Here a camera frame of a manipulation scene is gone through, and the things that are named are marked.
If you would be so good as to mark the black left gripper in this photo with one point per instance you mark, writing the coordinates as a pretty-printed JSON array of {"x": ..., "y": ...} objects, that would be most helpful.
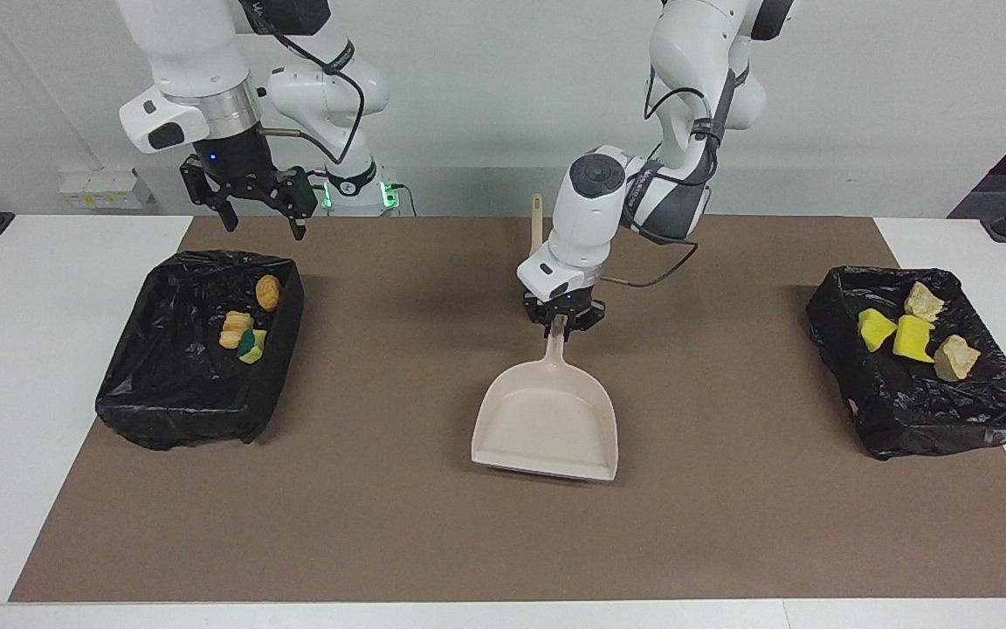
[{"x": 566, "y": 307}]

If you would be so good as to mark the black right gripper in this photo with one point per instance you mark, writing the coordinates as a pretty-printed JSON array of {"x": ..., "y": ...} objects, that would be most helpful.
[{"x": 237, "y": 170}]

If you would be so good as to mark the brown oval bread roll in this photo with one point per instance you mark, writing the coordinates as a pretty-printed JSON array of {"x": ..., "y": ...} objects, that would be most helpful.
[{"x": 268, "y": 293}]

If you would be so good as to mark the beige brush black bristles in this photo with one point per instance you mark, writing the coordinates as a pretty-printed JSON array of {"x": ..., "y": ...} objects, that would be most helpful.
[{"x": 537, "y": 227}]

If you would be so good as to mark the beige plastic dustpan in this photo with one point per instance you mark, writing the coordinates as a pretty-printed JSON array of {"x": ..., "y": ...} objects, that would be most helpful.
[{"x": 547, "y": 428}]

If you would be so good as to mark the striped orange white bread roll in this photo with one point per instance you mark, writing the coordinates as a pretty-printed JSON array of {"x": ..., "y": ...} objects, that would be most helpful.
[{"x": 235, "y": 329}]

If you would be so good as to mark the yellow green sponge piece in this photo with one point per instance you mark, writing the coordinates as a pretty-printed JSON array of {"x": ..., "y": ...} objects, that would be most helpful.
[{"x": 253, "y": 348}]

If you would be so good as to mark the pale bread piece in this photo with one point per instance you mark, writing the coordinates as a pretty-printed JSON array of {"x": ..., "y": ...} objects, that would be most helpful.
[{"x": 924, "y": 301}]

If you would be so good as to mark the spiral orange pastry horn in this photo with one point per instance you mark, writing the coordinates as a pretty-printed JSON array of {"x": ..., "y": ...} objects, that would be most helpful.
[{"x": 957, "y": 356}]

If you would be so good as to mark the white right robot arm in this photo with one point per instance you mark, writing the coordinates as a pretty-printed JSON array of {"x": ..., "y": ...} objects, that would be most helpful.
[{"x": 189, "y": 52}]

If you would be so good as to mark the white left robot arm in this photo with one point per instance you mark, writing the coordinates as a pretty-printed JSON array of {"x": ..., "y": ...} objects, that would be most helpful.
[{"x": 590, "y": 227}]

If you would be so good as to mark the bin with black bag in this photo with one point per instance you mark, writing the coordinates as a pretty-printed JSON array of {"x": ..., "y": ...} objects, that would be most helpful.
[
  {"x": 171, "y": 393},
  {"x": 948, "y": 411}
]

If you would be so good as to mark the white box on table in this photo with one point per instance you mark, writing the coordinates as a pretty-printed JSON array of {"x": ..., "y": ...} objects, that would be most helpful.
[{"x": 106, "y": 188}]

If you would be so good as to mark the brown table mat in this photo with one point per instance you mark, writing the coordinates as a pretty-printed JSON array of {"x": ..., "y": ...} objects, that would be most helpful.
[{"x": 730, "y": 524}]

